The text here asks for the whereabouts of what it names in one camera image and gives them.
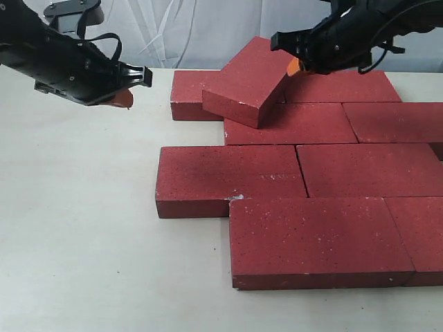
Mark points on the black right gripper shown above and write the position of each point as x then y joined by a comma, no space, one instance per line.
344,39

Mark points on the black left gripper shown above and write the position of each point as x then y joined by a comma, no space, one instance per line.
74,69

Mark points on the chipped red brick white spot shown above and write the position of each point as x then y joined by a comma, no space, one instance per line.
201,181

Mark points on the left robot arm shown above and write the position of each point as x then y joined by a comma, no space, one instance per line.
62,61

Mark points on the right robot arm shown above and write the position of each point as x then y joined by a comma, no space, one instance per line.
417,17

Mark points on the right edge red brick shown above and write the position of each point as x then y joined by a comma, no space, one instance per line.
397,122

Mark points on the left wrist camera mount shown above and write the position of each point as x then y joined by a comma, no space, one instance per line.
73,17

